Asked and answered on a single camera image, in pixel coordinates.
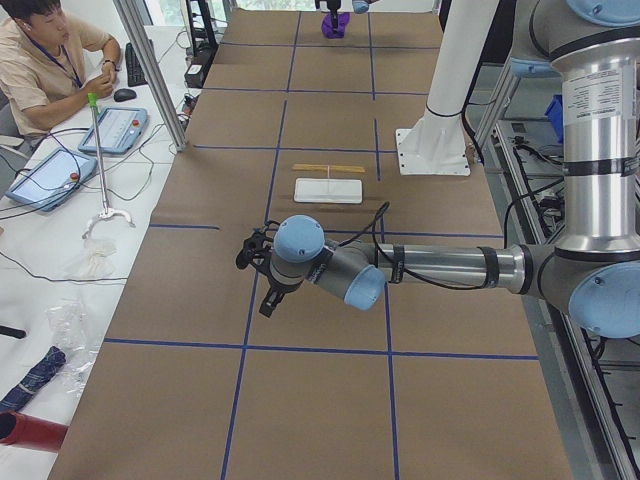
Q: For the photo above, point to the seated man in beige shirt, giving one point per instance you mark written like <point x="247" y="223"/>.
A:
<point x="51" y="62"/>

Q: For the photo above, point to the far teach pendant tablet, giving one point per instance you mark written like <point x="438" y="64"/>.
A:
<point x="119" y="128"/>

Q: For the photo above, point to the aluminium frame post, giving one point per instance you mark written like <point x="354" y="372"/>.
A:
<point x="134" y="28"/>

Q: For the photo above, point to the crumpled clear plastic bag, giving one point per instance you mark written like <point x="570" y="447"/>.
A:
<point x="73" y="337"/>

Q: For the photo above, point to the near teach pendant tablet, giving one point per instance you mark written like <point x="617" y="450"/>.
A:
<point x="50" y="183"/>

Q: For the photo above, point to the teach pendant tablet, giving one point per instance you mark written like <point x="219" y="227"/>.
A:
<point x="50" y="183"/>
<point x="119" y="128"/>

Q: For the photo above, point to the reacher grabber tool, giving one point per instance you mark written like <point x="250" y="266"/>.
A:
<point x="108" y="212"/>

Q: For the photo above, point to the folded blue umbrella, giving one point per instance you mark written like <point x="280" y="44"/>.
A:
<point x="36" y="378"/>

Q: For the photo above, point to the red cylinder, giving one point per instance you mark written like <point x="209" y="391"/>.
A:
<point x="24" y="431"/>

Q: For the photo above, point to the black keyboard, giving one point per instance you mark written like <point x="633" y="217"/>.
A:
<point x="134" y="70"/>

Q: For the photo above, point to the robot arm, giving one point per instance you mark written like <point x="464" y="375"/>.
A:
<point x="591" y="273"/>
<point x="359" y="7"/>

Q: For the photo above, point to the black computer mouse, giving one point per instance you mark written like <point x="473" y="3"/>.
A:
<point x="124" y="94"/>

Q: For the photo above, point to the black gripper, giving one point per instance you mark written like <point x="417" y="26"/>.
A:
<point x="332" y="5"/>
<point x="278" y="288"/>

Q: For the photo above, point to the blue storage bin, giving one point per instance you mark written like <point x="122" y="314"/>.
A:
<point x="554" y="114"/>

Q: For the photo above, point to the white rack base tray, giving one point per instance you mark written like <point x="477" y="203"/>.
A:
<point x="339" y="191"/>

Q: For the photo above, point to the white pedestal column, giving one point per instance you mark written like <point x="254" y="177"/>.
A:
<point x="435" y="145"/>

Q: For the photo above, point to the wooden rack upper bar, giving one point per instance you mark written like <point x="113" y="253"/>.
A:
<point x="328" y="168"/>

